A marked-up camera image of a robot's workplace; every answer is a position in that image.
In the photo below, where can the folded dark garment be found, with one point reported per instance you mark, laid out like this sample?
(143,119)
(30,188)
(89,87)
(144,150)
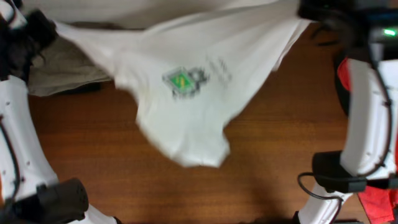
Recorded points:
(90,87)

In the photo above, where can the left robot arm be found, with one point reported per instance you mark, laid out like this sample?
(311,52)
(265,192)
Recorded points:
(30,190)

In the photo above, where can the folded khaki pants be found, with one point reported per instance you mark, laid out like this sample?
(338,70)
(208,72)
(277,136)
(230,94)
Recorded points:
(61,67)

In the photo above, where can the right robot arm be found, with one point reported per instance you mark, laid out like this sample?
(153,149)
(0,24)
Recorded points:
(368,31)

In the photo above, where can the white polo shirt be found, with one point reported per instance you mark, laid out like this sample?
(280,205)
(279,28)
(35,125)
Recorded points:
(192,75)

